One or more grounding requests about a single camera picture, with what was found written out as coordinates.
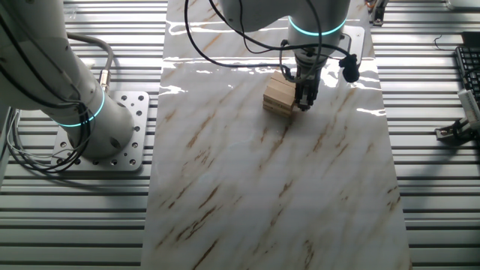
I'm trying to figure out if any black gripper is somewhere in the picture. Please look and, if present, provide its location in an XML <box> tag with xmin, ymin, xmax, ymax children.
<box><xmin>295</xmin><ymin>73</ymin><xmax>322</xmax><ymax>113</ymax></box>

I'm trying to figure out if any wooden Jenga block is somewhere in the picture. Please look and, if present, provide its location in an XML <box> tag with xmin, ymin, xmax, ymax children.
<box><xmin>266</xmin><ymin>78</ymin><xmax>297</xmax><ymax>98</ymax></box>
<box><xmin>270</xmin><ymin>70</ymin><xmax>298</xmax><ymax>88</ymax></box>
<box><xmin>263</xmin><ymin>86</ymin><xmax>296</xmax><ymax>109</ymax></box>

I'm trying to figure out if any marble pattern table mat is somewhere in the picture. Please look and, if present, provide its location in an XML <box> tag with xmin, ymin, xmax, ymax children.
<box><xmin>140</xmin><ymin>0</ymin><xmax>413</xmax><ymax>270</ymax></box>

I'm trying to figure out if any black clamp stand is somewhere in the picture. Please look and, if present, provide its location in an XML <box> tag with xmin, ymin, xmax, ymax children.
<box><xmin>368</xmin><ymin>0</ymin><xmax>389</xmax><ymax>27</ymax></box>

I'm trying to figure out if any black keyboard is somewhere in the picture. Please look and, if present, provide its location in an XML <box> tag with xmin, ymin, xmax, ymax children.
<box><xmin>454</xmin><ymin>44</ymin><xmax>480</xmax><ymax>104</ymax></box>

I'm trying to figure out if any black box device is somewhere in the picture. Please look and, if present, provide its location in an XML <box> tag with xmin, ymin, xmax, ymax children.
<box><xmin>460</xmin><ymin>31</ymin><xmax>480</xmax><ymax>48</ymax></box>

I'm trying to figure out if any light grey device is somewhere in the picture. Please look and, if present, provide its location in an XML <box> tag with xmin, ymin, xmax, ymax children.
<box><xmin>445</xmin><ymin>0</ymin><xmax>480</xmax><ymax>11</ymax></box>

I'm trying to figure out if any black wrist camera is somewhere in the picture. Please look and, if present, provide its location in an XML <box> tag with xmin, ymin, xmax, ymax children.
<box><xmin>338</xmin><ymin>53</ymin><xmax>361</xmax><ymax>84</ymax></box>

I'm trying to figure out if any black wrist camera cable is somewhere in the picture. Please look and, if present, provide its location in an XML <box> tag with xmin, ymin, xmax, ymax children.
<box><xmin>208</xmin><ymin>0</ymin><xmax>353</xmax><ymax>59</ymax></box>

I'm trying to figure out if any long black gripper cable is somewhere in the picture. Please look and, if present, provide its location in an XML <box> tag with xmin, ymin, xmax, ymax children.
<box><xmin>184</xmin><ymin>0</ymin><xmax>297</xmax><ymax>82</ymax></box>

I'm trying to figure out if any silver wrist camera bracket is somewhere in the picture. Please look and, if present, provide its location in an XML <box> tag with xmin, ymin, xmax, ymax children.
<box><xmin>339</xmin><ymin>25</ymin><xmax>366</xmax><ymax>63</ymax></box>

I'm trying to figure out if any thin black wire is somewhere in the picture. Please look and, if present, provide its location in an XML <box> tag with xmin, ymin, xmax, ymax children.
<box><xmin>433</xmin><ymin>35</ymin><xmax>457</xmax><ymax>52</ymax></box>

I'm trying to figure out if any metal camera mount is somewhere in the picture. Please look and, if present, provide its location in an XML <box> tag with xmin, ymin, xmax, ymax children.
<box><xmin>434</xmin><ymin>118</ymin><xmax>476</xmax><ymax>143</ymax></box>

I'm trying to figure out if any black exterior camera cable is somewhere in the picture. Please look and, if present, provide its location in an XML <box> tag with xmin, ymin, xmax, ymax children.
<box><xmin>451</xmin><ymin>118</ymin><xmax>477</xmax><ymax>142</ymax></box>

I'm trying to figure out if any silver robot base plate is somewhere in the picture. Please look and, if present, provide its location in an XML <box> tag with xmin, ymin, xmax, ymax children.
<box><xmin>50</xmin><ymin>91</ymin><xmax>150</xmax><ymax>173</ymax></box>

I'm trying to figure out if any thick grey base cable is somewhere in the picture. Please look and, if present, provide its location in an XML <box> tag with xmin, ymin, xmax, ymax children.
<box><xmin>66</xmin><ymin>31</ymin><xmax>115</xmax><ymax>93</ymax></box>

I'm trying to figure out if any black base cable bundle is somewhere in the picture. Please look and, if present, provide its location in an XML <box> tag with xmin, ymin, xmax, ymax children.
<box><xmin>0</xmin><ymin>14</ymin><xmax>93</xmax><ymax>174</ymax></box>

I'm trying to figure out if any thin white cable bundle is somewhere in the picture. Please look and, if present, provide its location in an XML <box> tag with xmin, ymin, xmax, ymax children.
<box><xmin>4</xmin><ymin>110</ymin><xmax>72</xmax><ymax>163</ymax></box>

